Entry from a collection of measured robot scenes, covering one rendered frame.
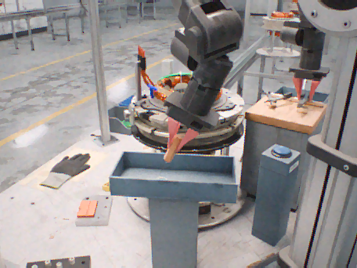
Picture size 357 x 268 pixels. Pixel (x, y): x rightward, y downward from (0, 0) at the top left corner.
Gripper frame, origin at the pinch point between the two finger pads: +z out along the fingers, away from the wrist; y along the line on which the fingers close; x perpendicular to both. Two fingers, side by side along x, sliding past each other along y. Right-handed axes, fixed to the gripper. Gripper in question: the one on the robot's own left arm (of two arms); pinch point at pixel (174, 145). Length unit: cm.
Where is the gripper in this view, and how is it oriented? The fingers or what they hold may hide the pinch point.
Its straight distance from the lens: 65.8
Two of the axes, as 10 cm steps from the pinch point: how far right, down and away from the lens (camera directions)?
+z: -4.0, 7.9, 4.6
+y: -8.8, -4.7, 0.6
